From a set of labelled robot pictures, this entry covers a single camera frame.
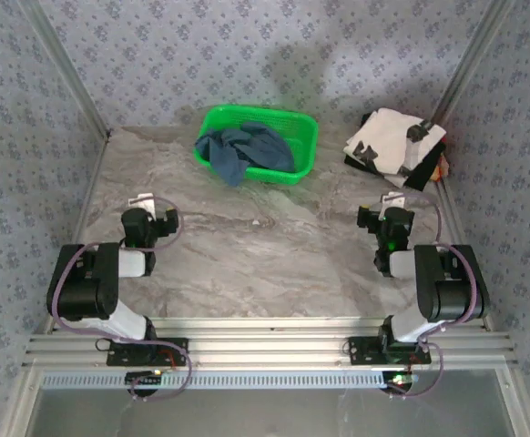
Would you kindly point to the aluminium frame post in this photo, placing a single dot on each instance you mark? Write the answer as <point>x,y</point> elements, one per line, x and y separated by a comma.
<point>65,64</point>
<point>470,64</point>

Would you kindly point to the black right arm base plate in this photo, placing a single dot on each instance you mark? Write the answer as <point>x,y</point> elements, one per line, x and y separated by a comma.
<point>365,352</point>

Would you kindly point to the white t-shirt with black print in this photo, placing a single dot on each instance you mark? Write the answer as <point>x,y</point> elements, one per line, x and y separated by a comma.
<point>388,136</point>

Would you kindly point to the green plastic basket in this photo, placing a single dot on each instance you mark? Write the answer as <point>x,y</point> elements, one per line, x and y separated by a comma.
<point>301,132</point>

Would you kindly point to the aluminium table side rail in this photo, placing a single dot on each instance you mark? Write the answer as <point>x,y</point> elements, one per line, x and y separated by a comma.
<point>93,182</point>
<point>450,214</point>

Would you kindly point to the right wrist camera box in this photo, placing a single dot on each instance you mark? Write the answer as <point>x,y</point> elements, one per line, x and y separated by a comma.
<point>392,199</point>

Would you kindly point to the small circuit board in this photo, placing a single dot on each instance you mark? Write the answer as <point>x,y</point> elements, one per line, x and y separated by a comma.
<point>399,379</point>
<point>144,378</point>

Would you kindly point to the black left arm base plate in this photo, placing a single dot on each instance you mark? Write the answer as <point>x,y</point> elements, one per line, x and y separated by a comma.
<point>124,357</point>

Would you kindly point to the grey metal panel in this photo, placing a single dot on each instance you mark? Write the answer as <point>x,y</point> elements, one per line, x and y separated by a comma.
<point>269,414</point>

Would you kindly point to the blue t-shirt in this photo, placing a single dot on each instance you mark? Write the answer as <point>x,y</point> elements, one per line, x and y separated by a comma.
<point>256,150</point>

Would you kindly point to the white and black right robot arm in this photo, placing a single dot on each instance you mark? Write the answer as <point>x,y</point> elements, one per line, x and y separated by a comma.
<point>451,291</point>

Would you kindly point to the aluminium rail beam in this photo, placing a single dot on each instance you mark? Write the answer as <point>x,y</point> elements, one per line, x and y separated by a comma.
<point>269,346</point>

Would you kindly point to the red folded t-shirt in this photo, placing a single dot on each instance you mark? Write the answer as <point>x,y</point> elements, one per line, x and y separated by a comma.
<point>442,170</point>

